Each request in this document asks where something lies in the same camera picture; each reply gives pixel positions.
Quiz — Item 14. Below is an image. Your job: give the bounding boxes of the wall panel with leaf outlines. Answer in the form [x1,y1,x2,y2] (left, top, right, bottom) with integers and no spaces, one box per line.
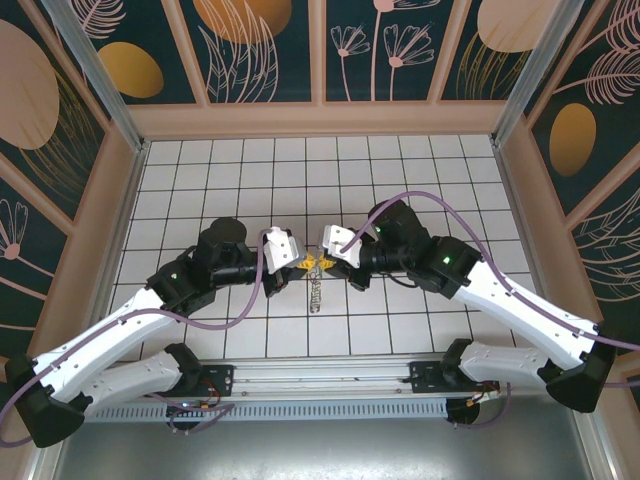
[177,0,321,106]

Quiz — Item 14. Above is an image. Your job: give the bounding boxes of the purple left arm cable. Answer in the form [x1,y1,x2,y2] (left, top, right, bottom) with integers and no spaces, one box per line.
[0,229,274,449]

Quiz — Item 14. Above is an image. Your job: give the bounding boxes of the wall panel with pink flowers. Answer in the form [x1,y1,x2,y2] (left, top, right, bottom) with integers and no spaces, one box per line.
[319,0,451,105]

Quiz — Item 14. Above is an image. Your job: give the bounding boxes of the wall panel with orange oval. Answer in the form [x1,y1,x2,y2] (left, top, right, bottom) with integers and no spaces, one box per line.
[79,0,209,107]

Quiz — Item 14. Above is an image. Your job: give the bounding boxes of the white slotted cable duct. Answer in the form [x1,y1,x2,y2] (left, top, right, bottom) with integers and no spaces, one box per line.
[92,397,451,425]

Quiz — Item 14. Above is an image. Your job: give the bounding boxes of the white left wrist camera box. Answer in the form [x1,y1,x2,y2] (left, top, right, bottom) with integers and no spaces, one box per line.
[262,225,305,275]

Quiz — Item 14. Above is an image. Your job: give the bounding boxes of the wall panel pink feather outlines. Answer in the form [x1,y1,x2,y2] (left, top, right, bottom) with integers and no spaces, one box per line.
[564,167,640,359]

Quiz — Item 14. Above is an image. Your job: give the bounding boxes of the aluminium table edge rail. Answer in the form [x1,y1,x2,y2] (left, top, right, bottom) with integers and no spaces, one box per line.
[87,142,151,354]
[489,139,571,354]

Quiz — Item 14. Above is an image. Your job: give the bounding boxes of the aluminium frame post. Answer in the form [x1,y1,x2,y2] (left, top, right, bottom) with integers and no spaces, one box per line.
[42,0,151,154]
[489,0,599,149]

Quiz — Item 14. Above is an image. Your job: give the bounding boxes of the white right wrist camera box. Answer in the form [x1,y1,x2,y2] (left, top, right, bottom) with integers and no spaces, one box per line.
[319,223,374,269]

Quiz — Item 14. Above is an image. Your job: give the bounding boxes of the grey metal sheet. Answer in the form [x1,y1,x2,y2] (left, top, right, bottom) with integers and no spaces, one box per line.
[52,394,599,480]

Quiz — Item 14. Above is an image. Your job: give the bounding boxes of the wall panel oval and feathers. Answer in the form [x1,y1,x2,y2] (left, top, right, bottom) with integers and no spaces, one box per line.
[522,0,640,219]

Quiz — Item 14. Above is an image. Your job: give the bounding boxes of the large wall panel beige disc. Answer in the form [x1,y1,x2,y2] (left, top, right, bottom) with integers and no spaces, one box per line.
[0,0,114,229]

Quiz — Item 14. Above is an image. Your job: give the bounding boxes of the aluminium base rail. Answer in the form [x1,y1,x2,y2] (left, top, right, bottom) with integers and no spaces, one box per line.
[59,355,594,401]

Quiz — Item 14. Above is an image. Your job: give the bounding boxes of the wall panel single pink flower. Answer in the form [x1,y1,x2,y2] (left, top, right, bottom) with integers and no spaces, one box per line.
[0,154,74,369]

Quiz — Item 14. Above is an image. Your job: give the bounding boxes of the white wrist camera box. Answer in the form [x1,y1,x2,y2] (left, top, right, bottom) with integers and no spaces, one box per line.
[262,225,305,275]
[319,223,374,269]

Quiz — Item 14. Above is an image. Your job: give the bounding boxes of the wall panel with beige circle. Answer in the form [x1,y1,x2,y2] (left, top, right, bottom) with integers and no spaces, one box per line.
[438,0,551,104]

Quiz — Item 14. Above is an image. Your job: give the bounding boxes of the red and black power wires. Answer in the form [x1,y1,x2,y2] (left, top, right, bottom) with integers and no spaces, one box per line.
[197,382,224,417]
[464,372,502,409]

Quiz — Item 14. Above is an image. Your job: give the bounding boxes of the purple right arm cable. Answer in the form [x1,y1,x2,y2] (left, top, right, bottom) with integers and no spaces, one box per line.
[342,191,640,431]

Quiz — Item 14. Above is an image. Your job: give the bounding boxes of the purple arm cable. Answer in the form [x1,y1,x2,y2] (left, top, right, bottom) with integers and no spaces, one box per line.
[342,191,640,431]
[0,229,274,449]

